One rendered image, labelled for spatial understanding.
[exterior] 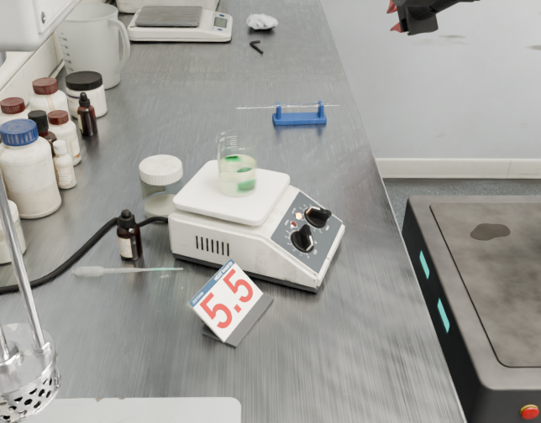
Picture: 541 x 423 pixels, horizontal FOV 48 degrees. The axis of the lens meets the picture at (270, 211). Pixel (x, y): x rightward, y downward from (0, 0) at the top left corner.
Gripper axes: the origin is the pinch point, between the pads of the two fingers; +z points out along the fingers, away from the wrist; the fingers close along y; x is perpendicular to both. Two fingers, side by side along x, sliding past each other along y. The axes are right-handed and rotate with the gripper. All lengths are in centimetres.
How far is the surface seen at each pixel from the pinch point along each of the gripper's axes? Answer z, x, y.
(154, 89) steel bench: 21, -46, 3
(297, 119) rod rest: -1.7, -26.4, 16.0
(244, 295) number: -37, -55, 38
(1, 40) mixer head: -77, -75, 16
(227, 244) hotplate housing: -34, -55, 32
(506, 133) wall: 82, 100, 31
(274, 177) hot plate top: -31, -45, 25
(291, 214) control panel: -34, -45, 30
